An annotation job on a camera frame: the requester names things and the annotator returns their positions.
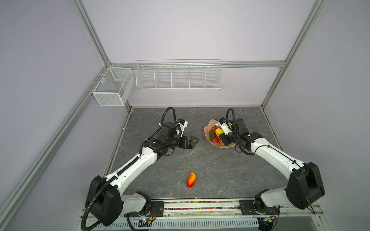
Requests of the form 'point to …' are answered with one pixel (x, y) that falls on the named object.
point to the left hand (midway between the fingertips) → (192, 141)
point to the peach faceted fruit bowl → (207, 129)
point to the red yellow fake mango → (191, 180)
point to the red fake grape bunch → (216, 138)
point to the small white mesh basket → (114, 87)
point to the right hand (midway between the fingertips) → (223, 135)
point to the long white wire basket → (178, 74)
